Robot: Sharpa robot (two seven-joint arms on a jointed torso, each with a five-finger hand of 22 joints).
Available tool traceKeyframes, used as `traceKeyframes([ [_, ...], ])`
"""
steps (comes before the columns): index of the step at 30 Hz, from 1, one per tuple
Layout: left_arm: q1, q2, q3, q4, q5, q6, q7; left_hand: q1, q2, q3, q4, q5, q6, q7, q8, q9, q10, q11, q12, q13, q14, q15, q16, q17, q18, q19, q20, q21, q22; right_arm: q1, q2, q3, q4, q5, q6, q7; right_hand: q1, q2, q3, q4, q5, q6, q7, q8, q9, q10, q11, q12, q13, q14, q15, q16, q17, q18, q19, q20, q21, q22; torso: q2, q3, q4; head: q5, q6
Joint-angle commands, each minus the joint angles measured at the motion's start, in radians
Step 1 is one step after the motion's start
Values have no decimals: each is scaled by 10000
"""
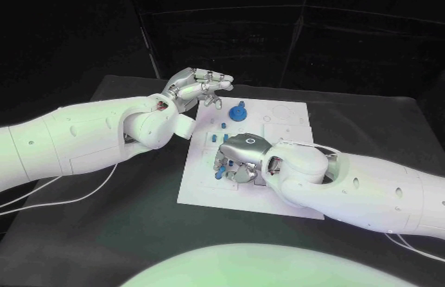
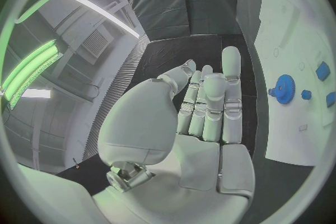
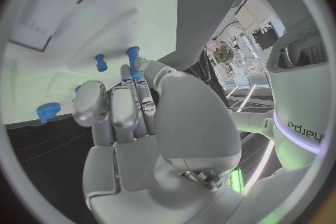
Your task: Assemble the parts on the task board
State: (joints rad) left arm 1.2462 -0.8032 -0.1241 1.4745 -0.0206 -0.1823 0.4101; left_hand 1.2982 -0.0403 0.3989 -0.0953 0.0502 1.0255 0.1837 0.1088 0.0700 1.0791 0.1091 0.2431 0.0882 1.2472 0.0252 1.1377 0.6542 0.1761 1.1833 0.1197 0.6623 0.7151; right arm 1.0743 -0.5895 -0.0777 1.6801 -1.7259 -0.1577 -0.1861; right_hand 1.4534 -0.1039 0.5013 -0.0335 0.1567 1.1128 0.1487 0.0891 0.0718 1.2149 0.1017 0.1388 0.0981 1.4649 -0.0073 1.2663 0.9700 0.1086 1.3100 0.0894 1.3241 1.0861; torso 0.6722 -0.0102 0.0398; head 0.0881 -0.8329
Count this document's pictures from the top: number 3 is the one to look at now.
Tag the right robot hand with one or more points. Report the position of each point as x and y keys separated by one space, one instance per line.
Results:
x=147 y=156

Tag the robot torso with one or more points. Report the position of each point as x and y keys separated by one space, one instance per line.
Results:
x=294 y=91

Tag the black screen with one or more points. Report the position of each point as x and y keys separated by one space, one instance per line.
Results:
x=267 y=39

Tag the short blue peg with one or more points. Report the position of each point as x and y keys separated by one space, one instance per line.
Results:
x=101 y=64

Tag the blue gear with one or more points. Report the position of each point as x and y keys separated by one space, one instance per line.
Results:
x=47 y=111

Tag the person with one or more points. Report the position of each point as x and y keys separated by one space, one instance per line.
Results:
x=223 y=55

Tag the long blue peg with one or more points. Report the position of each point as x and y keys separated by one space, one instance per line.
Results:
x=132 y=60

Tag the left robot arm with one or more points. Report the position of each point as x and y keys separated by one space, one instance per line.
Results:
x=252 y=124

